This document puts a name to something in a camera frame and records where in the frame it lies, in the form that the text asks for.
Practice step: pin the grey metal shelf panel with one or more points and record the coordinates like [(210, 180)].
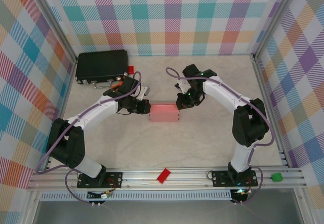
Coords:
[(164, 212)]

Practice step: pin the orange plastic toy part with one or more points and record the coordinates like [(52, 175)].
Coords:
[(117, 85)]

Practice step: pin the aluminium frame side rail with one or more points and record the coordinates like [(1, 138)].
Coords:
[(270, 107), (67, 92)]

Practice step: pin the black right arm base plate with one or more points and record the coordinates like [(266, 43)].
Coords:
[(219, 178)]

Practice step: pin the flat red rectangular block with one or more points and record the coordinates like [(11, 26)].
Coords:
[(163, 176)]

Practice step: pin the aluminium frame post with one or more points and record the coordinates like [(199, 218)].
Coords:
[(55, 23), (276, 19)]

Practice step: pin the small circuit board with LED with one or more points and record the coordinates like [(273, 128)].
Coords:
[(239, 192)]

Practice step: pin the pink cloth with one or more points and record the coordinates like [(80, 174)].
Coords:
[(164, 113)]

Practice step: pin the aluminium frame cross rail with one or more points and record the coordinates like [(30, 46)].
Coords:
[(182, 177)]

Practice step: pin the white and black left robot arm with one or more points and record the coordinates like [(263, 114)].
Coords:
[(88, 164)]

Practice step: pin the green cube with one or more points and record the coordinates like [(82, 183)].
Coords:
[(277, 177)]

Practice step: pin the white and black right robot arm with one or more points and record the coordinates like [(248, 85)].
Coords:
[(241, 155)]

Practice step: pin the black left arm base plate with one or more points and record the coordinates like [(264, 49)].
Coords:
[(115, 179)]

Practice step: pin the small red block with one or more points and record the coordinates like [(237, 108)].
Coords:
[(130, 69)]

